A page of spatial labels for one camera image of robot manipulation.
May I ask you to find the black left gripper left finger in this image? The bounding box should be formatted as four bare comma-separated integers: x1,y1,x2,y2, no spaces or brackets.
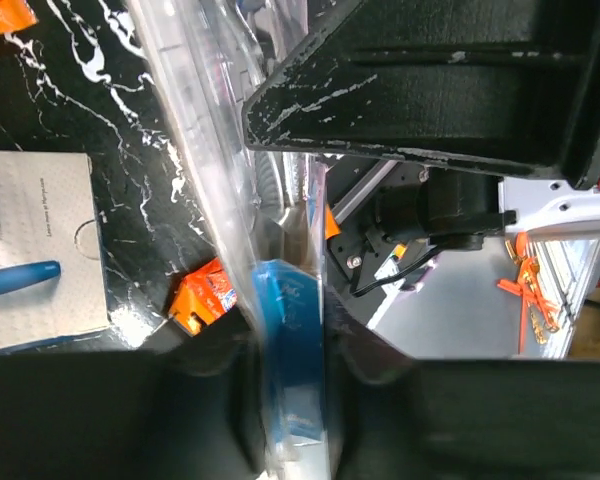
0,334,264,479

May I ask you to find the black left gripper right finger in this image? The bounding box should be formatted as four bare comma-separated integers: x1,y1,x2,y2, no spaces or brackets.
324,290,600,479

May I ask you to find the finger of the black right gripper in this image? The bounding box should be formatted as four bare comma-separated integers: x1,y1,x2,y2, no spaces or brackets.
243,1,600,189

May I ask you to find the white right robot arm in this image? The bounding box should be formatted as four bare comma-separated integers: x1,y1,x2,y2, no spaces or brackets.
243,1,600,297

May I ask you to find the orange razor pack lower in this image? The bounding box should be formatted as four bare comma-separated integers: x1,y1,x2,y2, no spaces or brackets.
168,258,237,336

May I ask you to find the orange razor pack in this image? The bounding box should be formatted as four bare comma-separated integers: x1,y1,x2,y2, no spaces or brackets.
0,0,38,35
168,258,237,336

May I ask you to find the white Harry's razor box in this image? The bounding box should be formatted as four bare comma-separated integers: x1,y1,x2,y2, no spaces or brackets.
0,151,109,350

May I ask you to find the orange razor pack upper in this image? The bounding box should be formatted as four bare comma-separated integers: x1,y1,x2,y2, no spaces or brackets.
0,0,38,35

